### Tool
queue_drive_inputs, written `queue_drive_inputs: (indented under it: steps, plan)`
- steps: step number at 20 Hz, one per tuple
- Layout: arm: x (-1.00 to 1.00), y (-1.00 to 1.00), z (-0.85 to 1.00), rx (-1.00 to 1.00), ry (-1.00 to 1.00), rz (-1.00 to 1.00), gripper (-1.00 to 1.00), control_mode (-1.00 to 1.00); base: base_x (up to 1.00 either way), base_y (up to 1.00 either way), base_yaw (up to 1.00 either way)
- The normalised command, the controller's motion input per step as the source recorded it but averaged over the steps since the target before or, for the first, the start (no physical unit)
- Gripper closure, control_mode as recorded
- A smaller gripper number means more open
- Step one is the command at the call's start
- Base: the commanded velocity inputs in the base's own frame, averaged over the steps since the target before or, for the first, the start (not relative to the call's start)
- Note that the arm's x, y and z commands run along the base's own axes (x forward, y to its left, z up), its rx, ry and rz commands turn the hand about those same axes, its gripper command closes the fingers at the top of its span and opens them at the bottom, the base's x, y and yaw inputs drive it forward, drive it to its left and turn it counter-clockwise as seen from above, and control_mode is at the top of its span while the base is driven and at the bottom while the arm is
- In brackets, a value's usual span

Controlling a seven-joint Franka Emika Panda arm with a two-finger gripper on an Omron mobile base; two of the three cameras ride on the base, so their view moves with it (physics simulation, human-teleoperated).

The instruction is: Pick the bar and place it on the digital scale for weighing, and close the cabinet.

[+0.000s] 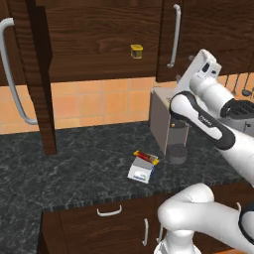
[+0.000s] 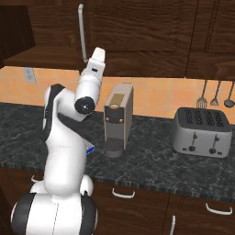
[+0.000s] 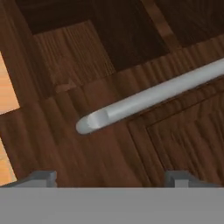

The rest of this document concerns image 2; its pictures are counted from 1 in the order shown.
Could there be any dark wood wall cabinet run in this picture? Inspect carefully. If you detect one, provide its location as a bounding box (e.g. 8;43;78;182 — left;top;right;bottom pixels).
185;0;235;83

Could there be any white base cabinet door handle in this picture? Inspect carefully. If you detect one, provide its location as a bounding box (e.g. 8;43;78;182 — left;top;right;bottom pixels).
169;214;177;235

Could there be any dark wood base cabinet door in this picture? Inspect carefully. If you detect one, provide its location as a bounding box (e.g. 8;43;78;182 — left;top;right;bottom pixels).
164;210;235;235

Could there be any grey coffee machine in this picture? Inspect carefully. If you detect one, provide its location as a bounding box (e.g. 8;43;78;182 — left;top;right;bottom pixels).
103;82;135;159

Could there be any white wall socket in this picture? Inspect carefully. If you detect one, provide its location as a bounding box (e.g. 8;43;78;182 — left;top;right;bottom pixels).
22;66;38;84

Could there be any blue and yellow bar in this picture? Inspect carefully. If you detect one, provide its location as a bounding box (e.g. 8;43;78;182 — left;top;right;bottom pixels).
84;143;96;157

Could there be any grey cabinet door handle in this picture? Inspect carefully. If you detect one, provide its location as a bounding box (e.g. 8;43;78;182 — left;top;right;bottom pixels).
77;3;89;64

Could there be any white drawer handle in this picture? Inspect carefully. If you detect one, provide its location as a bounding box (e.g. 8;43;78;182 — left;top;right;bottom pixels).
205;202;234;217
111;187;137;200
30;174;46;185

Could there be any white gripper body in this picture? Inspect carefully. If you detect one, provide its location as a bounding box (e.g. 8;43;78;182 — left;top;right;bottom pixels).
88;46;106;65

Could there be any hanging ladle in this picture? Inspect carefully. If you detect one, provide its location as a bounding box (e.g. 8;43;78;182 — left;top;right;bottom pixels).
223;81;235;109

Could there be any silver four-slot toaster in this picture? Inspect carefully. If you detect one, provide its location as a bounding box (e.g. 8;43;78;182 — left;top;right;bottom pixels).
170;106;234;159

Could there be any hanging slotted spatula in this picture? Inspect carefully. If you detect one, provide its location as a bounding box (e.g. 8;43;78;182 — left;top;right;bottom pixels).
196;79;209;110

